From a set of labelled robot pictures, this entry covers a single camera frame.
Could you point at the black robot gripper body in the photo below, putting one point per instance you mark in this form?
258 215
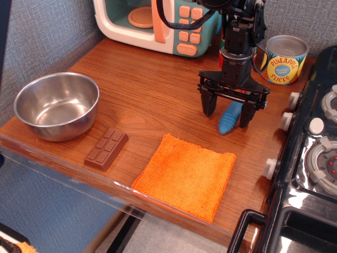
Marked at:
234 82

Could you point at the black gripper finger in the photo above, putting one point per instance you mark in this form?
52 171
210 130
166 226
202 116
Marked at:
209 100
248 111

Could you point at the blue handled metal fork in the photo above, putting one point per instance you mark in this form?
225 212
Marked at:
230 117

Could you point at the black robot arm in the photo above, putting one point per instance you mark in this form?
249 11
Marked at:
242 12

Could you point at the teal toy microwave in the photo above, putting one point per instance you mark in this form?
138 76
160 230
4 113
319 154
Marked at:
138 23

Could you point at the tomato sauce can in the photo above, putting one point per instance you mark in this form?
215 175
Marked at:
237 43

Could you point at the white stove knob middle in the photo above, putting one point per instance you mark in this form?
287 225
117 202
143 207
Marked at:
286 121

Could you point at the white stove knob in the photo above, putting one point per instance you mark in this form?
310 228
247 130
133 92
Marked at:
286 121
293 100
269 168

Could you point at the white stove knob top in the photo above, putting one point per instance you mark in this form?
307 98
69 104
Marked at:
293 100

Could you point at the pineapple slices can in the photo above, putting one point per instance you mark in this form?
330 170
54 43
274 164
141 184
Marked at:
285 56

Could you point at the white stove knob bottom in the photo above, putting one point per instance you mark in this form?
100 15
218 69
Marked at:
269 168

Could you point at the orange cloth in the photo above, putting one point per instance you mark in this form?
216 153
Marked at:
186 177

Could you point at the black toy stove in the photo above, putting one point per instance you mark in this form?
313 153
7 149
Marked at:
301 203

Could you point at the brown toy chocolate bar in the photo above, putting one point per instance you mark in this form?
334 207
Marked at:
106 149

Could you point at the stainless steel bowl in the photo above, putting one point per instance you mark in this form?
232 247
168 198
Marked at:
58 107

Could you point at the orange object at corner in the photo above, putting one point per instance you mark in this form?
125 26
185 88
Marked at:
21 247

